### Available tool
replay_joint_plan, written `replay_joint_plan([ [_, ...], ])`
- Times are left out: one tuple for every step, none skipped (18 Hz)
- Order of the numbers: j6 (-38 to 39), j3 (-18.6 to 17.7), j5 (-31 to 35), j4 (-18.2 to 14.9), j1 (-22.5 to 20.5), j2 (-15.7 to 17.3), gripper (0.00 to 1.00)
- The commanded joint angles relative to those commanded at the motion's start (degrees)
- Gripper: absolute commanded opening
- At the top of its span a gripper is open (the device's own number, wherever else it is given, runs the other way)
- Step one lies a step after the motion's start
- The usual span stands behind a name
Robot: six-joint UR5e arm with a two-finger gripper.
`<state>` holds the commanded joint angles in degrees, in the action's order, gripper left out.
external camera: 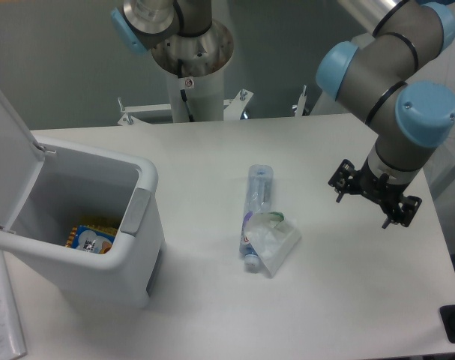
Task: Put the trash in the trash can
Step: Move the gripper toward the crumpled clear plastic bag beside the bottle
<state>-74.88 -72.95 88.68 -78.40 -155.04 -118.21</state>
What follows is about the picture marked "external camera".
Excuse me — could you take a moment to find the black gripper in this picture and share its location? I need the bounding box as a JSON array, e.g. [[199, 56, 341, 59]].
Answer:
[[328, 159, 422, 229]]

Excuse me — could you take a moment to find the white plastic bag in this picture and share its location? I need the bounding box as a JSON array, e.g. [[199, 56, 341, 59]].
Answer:
[[241, 211, 301, 278]]

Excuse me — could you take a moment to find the clear plastic water bottle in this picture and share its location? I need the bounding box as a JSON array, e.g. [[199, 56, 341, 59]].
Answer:
[[239, 164, 274, 272]]

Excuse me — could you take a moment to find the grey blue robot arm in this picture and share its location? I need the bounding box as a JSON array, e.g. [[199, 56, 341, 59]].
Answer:
[[110, 1, 455, 227]]

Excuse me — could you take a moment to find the white open trash can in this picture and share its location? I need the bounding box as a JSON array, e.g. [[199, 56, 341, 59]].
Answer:
[[0, 90, 165, 308]]

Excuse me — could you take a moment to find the colourful snack wrapper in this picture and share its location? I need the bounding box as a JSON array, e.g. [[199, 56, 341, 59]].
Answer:
[[65, 215, 121, 254]]

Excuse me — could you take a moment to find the white metal base frame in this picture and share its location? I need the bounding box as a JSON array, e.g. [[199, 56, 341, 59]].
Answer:
[[116, 84, 310, 127]]

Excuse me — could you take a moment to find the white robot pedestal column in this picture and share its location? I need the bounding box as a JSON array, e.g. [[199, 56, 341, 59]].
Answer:
[[151, 19, 234, 104]]

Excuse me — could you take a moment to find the black cable on pedestal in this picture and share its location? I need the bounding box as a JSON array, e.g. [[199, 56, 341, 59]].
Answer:
[[176, 59, 196, 123]]

